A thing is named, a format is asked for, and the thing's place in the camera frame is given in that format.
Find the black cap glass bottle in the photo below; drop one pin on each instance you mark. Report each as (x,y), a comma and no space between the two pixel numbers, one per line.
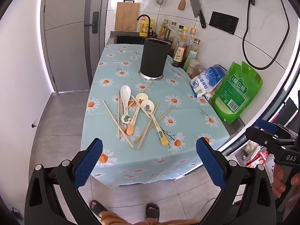
(180,31)

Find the person's right hand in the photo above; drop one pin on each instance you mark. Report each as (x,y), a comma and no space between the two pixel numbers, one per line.
(278,180)

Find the yellow cap oil bottle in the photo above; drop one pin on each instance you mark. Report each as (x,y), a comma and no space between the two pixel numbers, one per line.
(165,28)

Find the person's left foot in sandal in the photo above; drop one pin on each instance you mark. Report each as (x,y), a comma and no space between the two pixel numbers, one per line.
(97,208)

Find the small gold cap sauce bottle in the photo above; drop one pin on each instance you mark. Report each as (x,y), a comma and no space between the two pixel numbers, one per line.
(180,52)

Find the yellow oil jug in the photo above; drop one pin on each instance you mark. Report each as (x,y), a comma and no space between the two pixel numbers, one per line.
(144,25)

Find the dark kitchen sink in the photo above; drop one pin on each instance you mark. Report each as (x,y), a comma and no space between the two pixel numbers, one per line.
(126,38)

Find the white lid spice jar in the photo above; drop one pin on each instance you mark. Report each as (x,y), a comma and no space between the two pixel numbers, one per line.
(192,65)

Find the yellow cap clear bottle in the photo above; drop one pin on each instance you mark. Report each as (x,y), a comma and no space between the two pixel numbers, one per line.
(185,31)

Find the blue and white salt bag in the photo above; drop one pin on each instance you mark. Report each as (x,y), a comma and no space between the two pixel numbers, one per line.
(206,79)

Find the blue daisy print tablecloth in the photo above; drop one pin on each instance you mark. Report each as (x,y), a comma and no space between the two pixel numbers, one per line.
(110,65)

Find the green sugar bag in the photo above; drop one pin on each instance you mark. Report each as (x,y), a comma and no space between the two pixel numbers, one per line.
(236,91)

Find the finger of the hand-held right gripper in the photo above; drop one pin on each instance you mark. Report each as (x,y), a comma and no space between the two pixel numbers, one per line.
(260,136)
(266,124)

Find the black cylindrical utensil holder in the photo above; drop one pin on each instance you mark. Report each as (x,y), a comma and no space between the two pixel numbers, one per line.
(153,56)

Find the metal lid spice jar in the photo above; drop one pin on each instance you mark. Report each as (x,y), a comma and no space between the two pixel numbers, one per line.
(199,71)

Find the person's right foot in sandal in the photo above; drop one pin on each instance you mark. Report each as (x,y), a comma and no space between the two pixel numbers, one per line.
(152,212)

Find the colourful packets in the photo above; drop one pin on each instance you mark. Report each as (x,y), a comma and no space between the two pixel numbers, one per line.
(254,155)

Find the grey door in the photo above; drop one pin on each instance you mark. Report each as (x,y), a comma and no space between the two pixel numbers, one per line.
(68,51)

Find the person's orange trousers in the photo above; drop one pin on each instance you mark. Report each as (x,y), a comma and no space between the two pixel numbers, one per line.
(117,220)

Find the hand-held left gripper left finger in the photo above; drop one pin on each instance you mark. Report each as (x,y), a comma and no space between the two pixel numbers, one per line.
(89,163)

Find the tall gold cap bottle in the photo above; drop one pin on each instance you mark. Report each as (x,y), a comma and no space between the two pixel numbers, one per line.
(192,34)

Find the black wall socket panel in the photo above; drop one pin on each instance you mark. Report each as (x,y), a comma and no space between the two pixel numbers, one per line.
(223,23)

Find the wooden cutting board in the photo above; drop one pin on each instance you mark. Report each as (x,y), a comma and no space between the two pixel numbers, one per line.
(126,16)

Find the green label gold cap bottle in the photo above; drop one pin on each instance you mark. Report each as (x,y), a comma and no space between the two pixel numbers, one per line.
(192,54)

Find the pile of wooden chopsticks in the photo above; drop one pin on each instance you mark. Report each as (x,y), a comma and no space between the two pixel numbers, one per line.
(112,116)

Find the black faucet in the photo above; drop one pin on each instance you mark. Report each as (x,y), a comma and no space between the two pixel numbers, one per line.
(143,16)

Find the person's foot in sandal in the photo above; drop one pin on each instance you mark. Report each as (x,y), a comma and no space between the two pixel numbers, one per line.
(97,208)
(152,212)

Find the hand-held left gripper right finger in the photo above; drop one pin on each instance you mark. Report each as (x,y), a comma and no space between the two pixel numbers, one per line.
(209,163)

